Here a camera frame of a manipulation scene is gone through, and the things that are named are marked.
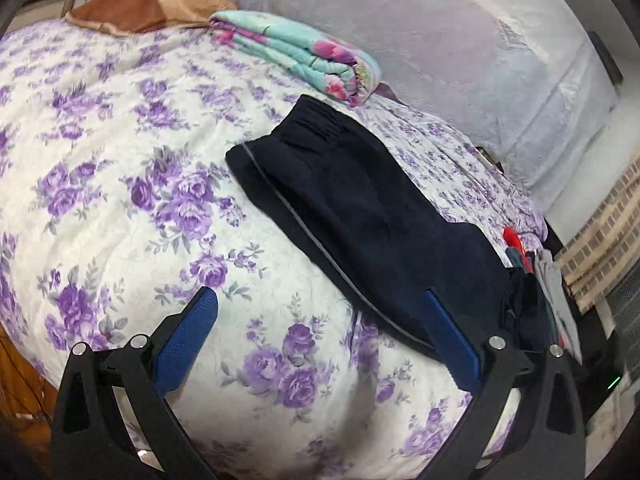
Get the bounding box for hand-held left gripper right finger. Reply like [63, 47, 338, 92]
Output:
[420, 287, 587, 480]

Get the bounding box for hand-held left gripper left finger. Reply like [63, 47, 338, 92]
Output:
[52, 286, 221, 480]

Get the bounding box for dark navy pants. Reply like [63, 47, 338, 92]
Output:
[225, 94, 512, 357]

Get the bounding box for dark garment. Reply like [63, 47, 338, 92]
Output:
[504, 247, 563, 356]

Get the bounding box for red cloth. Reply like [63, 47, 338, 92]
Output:
[502, 227, 532, 272]

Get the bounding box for purple floral bed blanket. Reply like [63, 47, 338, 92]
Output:
[0, 22, 548, 480]

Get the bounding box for black device with green light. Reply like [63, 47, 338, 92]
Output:
[575, 347, 628, 413]

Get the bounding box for white mosquito net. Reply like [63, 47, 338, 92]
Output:
[196, 0, 622, 213]

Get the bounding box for folded teal pink quilt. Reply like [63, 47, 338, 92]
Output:
[207, 10, 382, 109]

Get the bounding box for brown satin pillow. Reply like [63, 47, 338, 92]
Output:
[65, 0, 227, 39]

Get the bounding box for wooden bed frame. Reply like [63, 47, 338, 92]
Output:
[0, 325, 63, 466]

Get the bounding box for picture frame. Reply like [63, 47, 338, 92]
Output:
[9, 0, 81, 32]

